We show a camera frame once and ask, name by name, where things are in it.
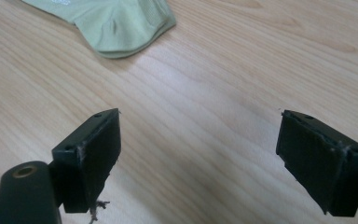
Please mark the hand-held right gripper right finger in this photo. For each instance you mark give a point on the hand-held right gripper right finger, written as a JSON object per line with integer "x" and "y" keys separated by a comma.
{"x": 320, "y": 165}

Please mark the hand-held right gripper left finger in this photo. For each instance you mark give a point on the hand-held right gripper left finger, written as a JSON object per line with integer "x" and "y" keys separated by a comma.
{"x": 90, "y": 161}

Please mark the pale green sock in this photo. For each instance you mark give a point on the pale green sock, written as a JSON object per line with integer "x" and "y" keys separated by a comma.
{"x": 115, "y": 25}

